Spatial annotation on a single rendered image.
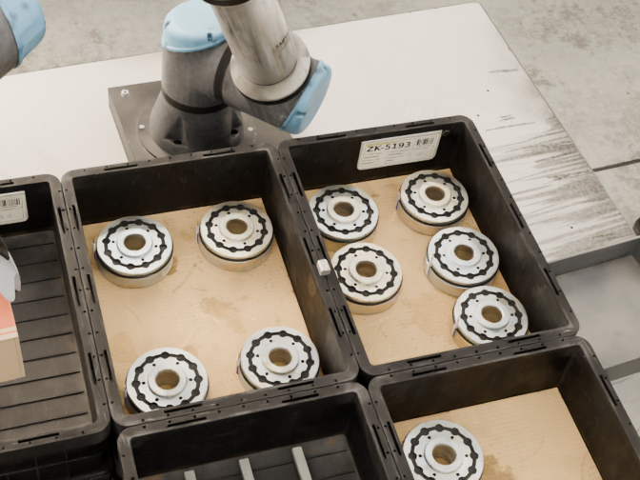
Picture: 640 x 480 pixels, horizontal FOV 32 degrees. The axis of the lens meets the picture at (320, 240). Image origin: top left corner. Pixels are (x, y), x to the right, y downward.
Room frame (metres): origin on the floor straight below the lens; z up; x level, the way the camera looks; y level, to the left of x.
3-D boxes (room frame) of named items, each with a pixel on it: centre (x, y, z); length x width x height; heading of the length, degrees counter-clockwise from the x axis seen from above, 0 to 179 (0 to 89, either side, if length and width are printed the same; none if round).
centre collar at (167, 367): (0.72, 0.16, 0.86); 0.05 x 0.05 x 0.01
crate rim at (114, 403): (0.85, 0.14, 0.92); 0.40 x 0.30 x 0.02; 25
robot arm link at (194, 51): (1.27, 0.22, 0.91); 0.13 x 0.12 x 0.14; 69
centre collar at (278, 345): (0.78, 0.02, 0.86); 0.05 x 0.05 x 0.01
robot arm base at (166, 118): (1.26, 0.23, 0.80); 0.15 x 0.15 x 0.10
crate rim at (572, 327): (0.97, -0.13, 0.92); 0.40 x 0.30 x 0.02; 25
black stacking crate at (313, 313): (0.85, 0.14, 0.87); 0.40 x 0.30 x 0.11; 25
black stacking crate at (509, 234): (0.97, -0.13, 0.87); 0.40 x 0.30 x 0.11; 25
